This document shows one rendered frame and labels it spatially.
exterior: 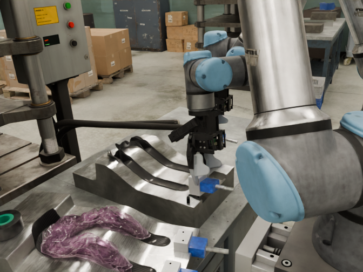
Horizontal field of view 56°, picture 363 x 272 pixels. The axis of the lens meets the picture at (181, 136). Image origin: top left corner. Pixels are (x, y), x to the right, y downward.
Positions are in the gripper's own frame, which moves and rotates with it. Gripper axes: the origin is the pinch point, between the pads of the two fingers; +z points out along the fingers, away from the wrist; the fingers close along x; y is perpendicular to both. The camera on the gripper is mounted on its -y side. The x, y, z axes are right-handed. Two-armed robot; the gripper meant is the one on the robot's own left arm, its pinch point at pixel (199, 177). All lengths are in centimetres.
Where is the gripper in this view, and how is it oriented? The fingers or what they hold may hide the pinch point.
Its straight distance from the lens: 100.1
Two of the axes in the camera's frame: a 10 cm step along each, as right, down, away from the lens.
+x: 5.5, -2.4, 8.0
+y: 8.3, 0.6, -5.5
